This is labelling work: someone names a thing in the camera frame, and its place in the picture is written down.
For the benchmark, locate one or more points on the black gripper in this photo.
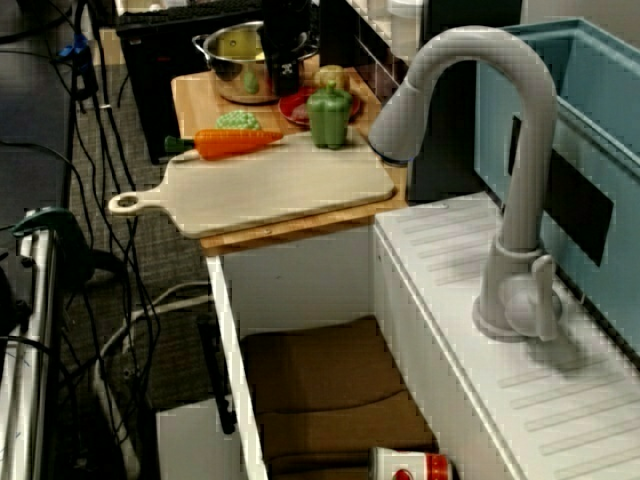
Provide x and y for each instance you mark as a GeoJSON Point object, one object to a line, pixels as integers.
{"type": "Point", "coordinates": [285, 45]}

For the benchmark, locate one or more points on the orange toy carrot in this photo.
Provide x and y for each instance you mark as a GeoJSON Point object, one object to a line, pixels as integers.
{"type": "Point", "coordinates": [230, 142]}

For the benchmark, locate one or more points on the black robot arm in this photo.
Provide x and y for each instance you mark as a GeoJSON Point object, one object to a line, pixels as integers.
{"type": "Point", "coordinates": [285, 15]}

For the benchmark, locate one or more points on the red plate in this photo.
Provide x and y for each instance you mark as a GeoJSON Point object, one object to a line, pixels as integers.
{"type": "Point", "coordinates": [286, 107]}

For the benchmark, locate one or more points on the beige toy potato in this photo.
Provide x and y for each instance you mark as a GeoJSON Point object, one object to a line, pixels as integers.
{"type": "Point", "coordinates": [330, 75]}

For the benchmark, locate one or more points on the green toy bell pepper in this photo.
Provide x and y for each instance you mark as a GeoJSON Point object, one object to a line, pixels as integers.
{"type": "Point", "coordinates": [327, 120]}

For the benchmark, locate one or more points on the steel pot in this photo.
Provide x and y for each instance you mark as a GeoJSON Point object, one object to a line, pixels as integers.
{"type": "Point", "coordinates": [230, 80]}

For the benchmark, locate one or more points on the green toy grapes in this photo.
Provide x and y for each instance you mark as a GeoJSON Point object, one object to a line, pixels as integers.
{"type": "Point", "coordinates": [237, 121]}

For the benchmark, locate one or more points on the wooden countertop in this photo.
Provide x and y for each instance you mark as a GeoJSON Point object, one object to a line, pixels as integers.
{"type": "Point", "coordinates": [200, 100]}

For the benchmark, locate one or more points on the dark tile backsplash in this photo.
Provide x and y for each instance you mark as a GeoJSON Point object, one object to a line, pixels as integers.
{"type": "Point", "coordinates": [370, 45]}

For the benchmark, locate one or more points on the pale wooden cutting board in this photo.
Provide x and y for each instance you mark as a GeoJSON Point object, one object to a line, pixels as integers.
{"type": "Point", "coordinates": [300, 185]}

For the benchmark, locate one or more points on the plain white jar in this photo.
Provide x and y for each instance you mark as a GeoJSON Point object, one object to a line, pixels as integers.
{"type": "Point", "coordinates": [405, 25]}

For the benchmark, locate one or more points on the black box cabinet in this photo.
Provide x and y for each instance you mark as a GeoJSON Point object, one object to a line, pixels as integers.
{"type": "Point", "coordinates": [150, 75]}

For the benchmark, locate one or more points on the black upright panel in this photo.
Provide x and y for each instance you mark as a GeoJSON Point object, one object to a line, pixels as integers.
{"type": "Point", "coordinates": [450, 150]}

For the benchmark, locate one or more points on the white toy sink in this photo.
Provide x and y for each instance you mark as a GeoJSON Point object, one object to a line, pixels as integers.
{"type": "Point", "coordinates": [450, 280]}

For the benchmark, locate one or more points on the dark grey desk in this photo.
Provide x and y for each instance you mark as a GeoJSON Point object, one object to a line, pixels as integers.
{"type": "Point", "coordinates": [30, 100]}

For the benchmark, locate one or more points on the grey toy faucet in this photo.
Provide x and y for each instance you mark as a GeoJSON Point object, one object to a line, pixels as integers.
{"type": "Point", "coordinates": [520, 200]}

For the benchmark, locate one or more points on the green clamp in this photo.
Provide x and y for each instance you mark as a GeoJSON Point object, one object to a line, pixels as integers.
{"type": "Point", "coordinates": [45, 217]}

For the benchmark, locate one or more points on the teal plastic bin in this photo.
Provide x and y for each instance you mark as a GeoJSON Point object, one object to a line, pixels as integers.
{"type": "Point", "coordinates": [600, 75]}

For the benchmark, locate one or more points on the grey toy dishwasher panel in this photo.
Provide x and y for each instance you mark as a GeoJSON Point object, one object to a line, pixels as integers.
{"type": "Point", "coordinates": [195, 445]}

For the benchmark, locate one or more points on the red white tomato can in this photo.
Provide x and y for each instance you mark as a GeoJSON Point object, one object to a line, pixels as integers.
{"type": "Point", "coordinates": [415, 465]}

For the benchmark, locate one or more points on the aluminium frame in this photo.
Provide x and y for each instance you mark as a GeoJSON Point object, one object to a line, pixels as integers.
{"type": "Point", "coordinates": [35, 350]}

